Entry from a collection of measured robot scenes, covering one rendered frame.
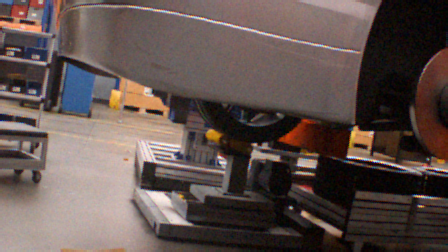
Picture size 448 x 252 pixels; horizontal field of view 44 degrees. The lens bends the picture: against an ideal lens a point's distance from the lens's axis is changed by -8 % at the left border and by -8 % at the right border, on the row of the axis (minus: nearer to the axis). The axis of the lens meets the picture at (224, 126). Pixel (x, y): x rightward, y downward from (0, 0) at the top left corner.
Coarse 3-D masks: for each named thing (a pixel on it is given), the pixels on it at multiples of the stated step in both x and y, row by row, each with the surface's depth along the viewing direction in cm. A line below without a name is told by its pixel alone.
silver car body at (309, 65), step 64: (64, 0) 143; (128, 0) 115; (192, 0) 115; (256, 0) 119; (320, 0) 123; (384, 0) 163; (128, 64) 116; (192, 64) 116; (256, 64) 120; (320, 64) 124; (384, 64) 165; (384, 128) 197
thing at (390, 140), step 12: (384, 132) 1161; (396, 132) 1110; (408, 132) 1092; (372, 144) 1208; (384, 144) 1153; (396, 144) 1102; (372, 156) 1209; (396, 156) 1094; (408, 156) 1097; (420, 156) 1103
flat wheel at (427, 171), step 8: (416, 168) 366; (424, 168) 380; (432, 168) 391; (424, 176) 352; (432, 176) 346; (440, 176) 343; (424, 184) 351; (432, 184) 346; (440, 184) 342; (424, 192) 350; (432, 192) 345; (440, 192) 341
